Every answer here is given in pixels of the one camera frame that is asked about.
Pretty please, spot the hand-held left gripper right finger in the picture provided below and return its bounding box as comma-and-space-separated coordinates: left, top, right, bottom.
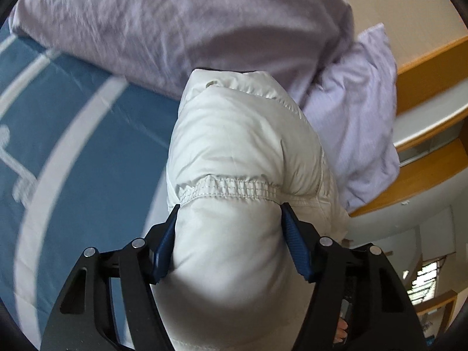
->
281, 202, 426, 351

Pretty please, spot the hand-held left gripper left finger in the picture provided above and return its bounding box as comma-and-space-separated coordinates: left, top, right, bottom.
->
40, 204, 181, 351

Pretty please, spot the white puffer jacket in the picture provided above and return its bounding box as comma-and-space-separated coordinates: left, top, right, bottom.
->
166, 68, 352, 351

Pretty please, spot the window with grille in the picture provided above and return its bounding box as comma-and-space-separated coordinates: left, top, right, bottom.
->
402, 256, 445, 304

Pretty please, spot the blue striped bed sheet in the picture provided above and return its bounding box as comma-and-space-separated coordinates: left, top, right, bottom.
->
0, 25, 183, 337

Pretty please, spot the large lavender pillow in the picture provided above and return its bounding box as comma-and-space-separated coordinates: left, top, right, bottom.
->
7, 0, 357, 105

